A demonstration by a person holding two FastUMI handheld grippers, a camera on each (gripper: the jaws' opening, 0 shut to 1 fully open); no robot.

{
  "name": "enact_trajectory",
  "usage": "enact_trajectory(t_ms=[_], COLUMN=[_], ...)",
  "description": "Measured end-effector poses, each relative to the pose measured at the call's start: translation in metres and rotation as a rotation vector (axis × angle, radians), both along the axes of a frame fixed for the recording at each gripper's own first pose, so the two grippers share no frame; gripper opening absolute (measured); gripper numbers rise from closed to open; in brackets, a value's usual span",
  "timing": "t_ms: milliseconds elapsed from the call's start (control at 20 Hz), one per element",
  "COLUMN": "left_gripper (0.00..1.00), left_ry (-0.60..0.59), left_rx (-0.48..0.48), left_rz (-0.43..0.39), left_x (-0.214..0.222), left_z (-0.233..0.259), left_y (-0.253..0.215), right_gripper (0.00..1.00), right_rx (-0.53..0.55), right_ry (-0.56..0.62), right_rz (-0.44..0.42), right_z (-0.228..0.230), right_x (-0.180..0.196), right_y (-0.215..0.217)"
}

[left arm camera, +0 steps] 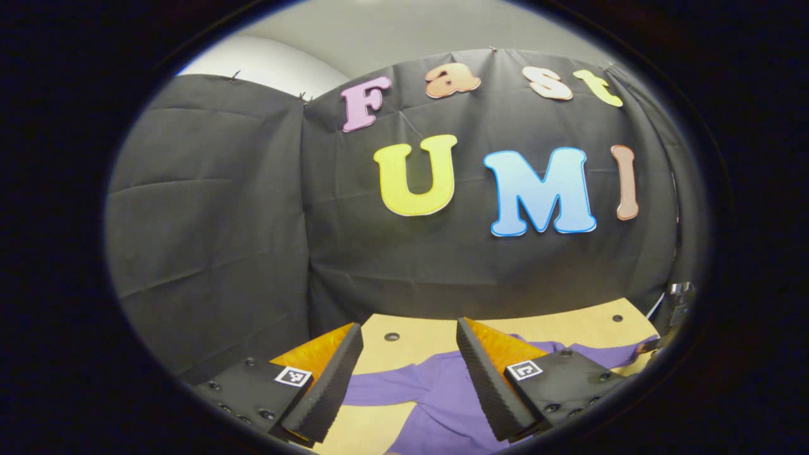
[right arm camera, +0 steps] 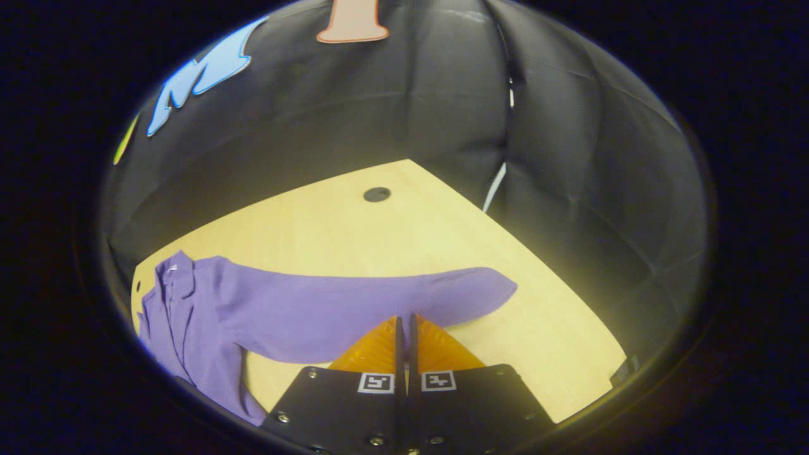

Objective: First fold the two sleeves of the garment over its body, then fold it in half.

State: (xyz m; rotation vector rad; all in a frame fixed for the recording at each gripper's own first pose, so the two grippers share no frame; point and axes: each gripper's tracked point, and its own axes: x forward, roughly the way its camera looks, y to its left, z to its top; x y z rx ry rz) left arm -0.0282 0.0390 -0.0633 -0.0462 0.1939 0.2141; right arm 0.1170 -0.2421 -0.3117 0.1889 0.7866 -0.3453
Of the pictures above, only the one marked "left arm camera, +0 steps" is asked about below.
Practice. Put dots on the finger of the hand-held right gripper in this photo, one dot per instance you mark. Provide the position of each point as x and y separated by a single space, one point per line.
679 309

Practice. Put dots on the purple collared shirt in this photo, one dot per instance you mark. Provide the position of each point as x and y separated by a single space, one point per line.
442 392

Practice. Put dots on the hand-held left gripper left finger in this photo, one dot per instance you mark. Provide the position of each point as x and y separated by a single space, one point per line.
328 392

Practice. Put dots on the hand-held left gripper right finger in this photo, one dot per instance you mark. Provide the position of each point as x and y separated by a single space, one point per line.
490 392

